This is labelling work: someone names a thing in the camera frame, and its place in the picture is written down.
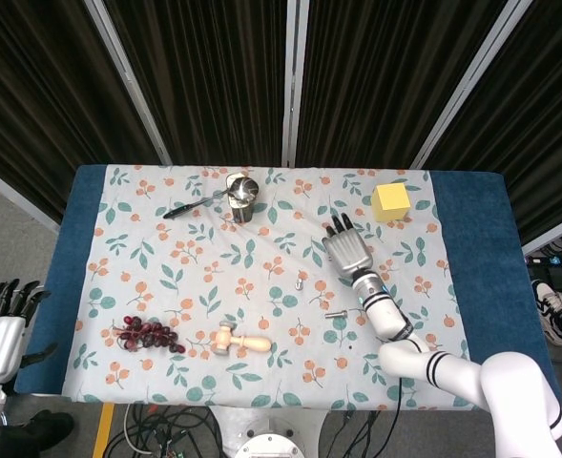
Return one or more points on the dark red grape bunch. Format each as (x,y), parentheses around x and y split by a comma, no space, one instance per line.
(147,334)

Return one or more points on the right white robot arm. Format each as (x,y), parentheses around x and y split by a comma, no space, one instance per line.
(452,369)

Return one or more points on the white black sneaker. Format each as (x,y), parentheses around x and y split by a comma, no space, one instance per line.
(550,305)

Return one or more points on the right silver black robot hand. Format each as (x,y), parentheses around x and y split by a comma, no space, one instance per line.
(349,253)

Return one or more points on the dark metal cup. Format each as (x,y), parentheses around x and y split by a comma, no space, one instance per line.
(242,212)

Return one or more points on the silver partition frame post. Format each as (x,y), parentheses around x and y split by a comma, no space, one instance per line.
(128,76)
(471,76)
(294,81)

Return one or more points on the black pleated partition panel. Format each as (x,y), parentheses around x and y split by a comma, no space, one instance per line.
(204,81)
(380,81)
(538,119)
(37,95)

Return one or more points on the black power strip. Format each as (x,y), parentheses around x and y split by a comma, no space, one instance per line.
(555,261)

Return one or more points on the yellow cube block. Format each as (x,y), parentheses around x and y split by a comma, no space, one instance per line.
(391,202)

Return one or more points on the small wooden toy hammer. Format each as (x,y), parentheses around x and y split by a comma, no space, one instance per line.
(242,341)

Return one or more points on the black shoe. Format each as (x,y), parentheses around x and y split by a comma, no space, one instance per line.
(37,431)

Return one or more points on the floral print tablecloth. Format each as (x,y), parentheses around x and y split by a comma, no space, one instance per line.
(214,248)

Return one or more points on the blue table cover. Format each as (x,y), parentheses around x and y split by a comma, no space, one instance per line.
(476,238)

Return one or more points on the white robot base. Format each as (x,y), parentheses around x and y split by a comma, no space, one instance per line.
(271,429)

